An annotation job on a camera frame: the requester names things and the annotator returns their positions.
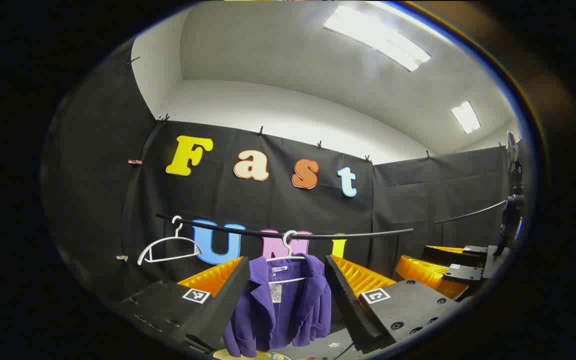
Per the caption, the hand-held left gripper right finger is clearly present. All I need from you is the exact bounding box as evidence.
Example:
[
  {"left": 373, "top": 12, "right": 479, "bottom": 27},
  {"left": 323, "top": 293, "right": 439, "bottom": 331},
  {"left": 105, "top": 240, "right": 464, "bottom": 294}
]
[{"left": 324, "top": 254, "right": 464, "bottom": 351}]

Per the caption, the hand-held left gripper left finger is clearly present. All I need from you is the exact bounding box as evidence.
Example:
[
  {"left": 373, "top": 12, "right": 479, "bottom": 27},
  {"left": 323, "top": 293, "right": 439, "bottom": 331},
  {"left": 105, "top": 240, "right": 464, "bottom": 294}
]
[{"left": 115, "top": 256, "right": 251, "bottom": 353}]

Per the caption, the purple knit cardigan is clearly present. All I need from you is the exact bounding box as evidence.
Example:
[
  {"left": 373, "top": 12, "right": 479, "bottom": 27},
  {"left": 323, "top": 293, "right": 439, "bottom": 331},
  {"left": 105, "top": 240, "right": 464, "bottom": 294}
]
[{"left": 223, "top": 252, "right": 333, "bottom": 359}]

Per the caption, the white plastic clothes hanger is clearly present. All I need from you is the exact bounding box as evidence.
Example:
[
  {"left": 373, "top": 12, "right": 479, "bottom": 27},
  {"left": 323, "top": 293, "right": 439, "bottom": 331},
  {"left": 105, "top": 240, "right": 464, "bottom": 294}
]
[
  {"left": 137, "top": 216, "right": 204, "bottom": 266},
  {"left": 266, "top": 230, "right": 308, "bottom": 286}
]

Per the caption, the thin grey rod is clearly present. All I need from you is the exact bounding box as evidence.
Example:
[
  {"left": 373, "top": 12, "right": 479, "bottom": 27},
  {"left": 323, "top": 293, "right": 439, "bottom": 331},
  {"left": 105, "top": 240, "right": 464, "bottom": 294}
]
[{"left": 432, "top": 200, "right": 509, "bottom": 225}]

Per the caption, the small ceiling light panel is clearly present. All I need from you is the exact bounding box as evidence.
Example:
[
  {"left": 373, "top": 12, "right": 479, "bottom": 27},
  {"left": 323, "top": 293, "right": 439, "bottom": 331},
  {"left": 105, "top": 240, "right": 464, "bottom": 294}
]
[{"left": 450, "top": 101, "right": 482, "bottom": 135}]

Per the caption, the black backdrop cloth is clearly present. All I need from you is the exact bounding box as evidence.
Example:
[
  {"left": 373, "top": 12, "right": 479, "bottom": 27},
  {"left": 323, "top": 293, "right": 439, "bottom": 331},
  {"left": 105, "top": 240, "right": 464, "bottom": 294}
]
[{"left": 40, "top": 37, "right": 521, "bottom": 343}]

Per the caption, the long ceiling light panel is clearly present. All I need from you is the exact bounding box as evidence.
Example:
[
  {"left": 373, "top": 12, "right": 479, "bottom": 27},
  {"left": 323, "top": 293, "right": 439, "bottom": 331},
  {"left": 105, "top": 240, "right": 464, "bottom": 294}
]
[{"left": 323, "top": 4, "right": 433, "bottom": 73}]

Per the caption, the black clothes rail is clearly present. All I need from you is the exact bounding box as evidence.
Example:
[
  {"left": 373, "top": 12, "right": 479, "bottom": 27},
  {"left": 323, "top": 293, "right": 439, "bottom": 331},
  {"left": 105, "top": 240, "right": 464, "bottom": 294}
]
[{"left": 156, "top": 213, "right": 415, "bottom": 239}]

